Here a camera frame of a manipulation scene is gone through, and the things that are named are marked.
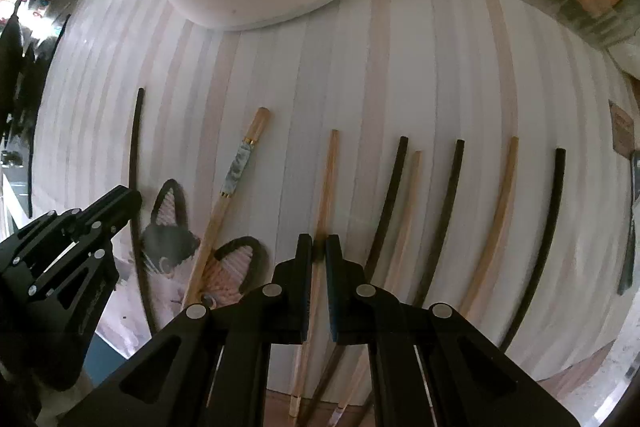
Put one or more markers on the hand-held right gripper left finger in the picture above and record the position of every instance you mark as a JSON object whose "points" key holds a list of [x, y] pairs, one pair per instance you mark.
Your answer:
{"points": [[303, 292]]}

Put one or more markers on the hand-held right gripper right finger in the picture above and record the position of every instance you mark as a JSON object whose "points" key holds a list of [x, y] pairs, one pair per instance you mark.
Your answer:
{"points": [[334, 292]]}

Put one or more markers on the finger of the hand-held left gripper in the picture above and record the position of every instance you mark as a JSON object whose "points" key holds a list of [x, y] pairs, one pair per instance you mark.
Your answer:
{"points": [[112, 204], [87, 287]]}

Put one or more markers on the thin black chopstick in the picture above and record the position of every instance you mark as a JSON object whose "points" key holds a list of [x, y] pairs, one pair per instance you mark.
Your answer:
{"points": [[131, 167], [550, 227]]}

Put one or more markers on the light wooden chopstick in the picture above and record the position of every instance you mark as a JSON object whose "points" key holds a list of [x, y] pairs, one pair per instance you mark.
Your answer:
{"points": [[325, 187], [500, 217], [407, 212]]}

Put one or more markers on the dark brown chopstick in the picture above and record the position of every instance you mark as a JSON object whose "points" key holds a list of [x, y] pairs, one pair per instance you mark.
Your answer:
{"points": [[447, 207], [390, 197]]}

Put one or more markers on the wooden chopstick with patterned band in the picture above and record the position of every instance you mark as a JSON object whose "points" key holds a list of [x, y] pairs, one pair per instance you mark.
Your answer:
{"points": [[240, 167]]}

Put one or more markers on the striped cat print placemat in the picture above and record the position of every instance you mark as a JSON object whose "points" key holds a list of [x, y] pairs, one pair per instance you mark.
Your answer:
{"points": [[350, 82]]}

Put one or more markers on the brown paper label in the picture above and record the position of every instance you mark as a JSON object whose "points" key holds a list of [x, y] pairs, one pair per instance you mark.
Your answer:
{"points": [[622, 127]]}

